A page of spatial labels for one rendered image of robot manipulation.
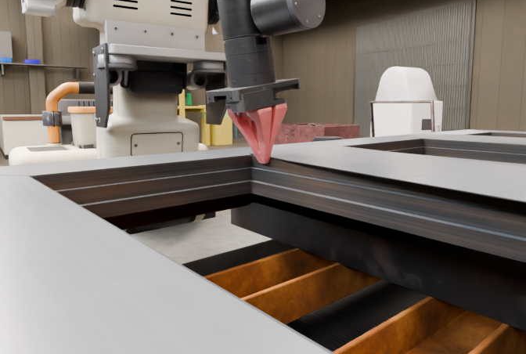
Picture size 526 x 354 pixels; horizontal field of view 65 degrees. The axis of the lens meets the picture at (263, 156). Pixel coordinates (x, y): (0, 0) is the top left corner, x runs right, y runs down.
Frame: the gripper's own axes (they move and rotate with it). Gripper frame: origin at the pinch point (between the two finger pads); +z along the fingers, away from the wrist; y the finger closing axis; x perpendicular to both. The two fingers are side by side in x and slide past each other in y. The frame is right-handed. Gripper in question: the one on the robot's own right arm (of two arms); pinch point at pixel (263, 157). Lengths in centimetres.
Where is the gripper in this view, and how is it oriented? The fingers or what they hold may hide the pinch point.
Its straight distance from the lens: 52.8
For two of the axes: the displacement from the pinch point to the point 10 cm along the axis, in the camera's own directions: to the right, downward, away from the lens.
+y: 7.7, -2.4, 5.9
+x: -6.3, -0.9, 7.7
